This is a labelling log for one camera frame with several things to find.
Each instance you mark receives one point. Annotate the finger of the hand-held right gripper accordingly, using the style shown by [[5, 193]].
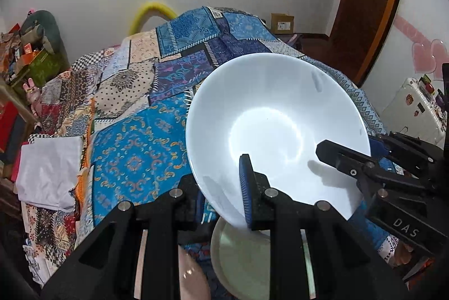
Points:
[[403, 149], [342, 154]]

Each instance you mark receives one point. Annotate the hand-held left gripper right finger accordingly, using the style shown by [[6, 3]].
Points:
[[244, 191]]

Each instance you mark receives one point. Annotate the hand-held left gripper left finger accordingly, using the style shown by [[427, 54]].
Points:
[[187, 212]]

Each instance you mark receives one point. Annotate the pink plate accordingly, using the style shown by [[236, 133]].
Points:
[[193, 275]]

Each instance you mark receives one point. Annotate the pale green plate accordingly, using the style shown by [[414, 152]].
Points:
[[242, 261]]

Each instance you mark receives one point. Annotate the white bowl with patterned outside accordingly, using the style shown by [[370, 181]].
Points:
[[273, 103]]

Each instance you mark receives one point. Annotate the person's right hand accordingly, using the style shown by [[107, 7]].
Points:
[[403, 252]]

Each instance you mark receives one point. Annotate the white suitcase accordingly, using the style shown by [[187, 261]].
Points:
[[403, 110]]

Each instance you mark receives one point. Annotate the patchwork blanket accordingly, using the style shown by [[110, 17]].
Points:
[[133, 159]]

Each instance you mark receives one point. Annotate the cardboard box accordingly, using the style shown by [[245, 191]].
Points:
[[282, 23]]

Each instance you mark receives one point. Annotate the white cloth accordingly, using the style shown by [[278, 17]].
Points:
[[49, 170]]

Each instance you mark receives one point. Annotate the brown wooden door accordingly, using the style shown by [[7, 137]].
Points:
[[368, 5]]

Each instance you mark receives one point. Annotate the dark grey box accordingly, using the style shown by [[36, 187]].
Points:
[[15, 149]]

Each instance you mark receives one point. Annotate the pink bunny toy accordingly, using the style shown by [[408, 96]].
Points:
[[32, 93]]

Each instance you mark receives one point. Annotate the yellow foam tube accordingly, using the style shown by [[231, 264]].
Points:
[[151, 11]]

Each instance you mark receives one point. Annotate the green storage box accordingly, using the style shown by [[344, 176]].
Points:
[[35, 68]]

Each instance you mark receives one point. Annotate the pink heart wall decoration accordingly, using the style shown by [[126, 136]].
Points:
[[424, 54]]

